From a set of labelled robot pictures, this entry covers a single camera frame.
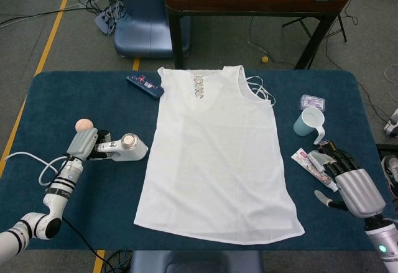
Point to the white sleeveless shirt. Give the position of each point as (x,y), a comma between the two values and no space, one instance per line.
(214,161)

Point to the black metal stand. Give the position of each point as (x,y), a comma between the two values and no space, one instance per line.
(342,27)

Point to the brown mahjong table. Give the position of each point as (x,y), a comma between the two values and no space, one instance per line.
(255,2)

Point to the small yellow ball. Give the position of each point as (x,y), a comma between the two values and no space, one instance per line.
(265,59)

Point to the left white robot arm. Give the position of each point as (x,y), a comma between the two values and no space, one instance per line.
(59,189)

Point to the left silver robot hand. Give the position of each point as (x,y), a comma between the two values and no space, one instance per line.
(82,144)

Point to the blue white power strip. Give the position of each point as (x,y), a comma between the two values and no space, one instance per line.
(105,21)

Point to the light blue cup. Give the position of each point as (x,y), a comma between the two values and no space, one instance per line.
(304,127)

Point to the peach round ball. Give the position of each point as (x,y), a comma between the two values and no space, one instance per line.
(83,124)

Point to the pink white toothpaste tube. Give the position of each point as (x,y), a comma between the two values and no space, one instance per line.
(301,158)

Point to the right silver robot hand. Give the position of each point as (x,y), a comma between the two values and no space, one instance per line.
(362,192)

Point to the white handheld device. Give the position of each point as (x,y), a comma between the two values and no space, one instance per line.
(130,151)

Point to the blue table cloth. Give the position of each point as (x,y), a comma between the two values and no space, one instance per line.
(93,105)

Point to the clear purple plastic box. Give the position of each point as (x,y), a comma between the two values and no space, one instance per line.
(313,102)

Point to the grey sneaker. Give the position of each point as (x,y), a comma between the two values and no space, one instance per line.
(391,173)

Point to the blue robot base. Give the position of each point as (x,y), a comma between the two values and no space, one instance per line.
(141,21)

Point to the grey handheld device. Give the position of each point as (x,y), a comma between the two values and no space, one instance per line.
(391,127)

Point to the dark blue patterned box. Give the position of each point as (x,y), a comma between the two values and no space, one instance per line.
(144,85)

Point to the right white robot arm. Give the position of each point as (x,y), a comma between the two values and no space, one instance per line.
(384,245)

